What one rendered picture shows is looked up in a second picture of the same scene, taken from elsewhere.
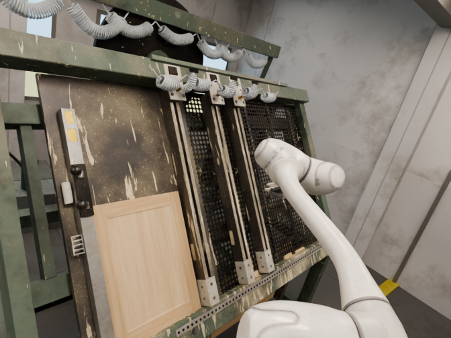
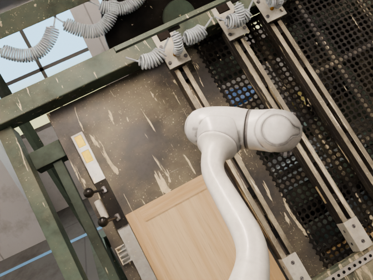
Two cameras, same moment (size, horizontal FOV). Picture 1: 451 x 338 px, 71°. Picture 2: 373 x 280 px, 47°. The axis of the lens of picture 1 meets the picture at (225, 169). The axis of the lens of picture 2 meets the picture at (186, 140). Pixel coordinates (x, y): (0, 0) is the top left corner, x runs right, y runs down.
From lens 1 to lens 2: 0.80 m
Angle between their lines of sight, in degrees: 38
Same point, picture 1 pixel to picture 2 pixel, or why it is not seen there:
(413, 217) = not seen: outside the picture
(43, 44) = (34, 91)
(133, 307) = not seen: outside the picture
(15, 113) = (45, 155)
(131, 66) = (116, 60)
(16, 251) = (72, 273)
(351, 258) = (241, 252)
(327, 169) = (259, 125)
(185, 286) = not seen: hidden behind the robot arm
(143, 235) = (191, 226)
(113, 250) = (160, 250)
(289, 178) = (203, 159)
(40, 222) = (94, 240)
